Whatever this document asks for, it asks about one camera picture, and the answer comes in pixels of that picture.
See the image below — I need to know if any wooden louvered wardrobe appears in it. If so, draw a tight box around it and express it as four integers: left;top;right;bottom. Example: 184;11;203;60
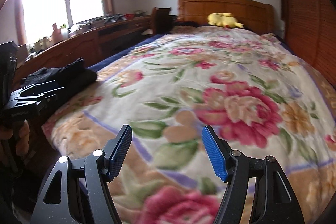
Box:
284;0;335;85

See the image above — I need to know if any navy bed sheet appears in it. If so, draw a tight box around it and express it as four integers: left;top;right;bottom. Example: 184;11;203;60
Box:
88;33;167;72

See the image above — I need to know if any wooden headboard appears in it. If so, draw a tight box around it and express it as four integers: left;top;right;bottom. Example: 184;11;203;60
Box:
178;0;275;35

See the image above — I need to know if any black trench coat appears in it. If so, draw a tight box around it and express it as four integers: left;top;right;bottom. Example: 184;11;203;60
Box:
21;57;97;97

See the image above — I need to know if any dark wooden chair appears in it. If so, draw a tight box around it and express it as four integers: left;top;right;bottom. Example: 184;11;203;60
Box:
151;7;173;35

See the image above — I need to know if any person's left hand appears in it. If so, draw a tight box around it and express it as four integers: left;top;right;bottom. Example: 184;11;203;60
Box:
1;120;30;156

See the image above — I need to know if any yellow plush toy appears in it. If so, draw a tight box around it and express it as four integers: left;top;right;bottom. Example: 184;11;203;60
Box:
207;12;244;28

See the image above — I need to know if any floral bed blanket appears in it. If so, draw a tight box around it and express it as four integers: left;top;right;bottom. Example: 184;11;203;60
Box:
43;27;335;223

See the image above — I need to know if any pink figurine on sill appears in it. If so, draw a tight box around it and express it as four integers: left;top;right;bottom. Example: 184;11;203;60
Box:
52;23;63;44

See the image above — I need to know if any wooden desk cabinet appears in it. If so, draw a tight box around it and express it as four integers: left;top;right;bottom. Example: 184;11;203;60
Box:
14;15;151;86

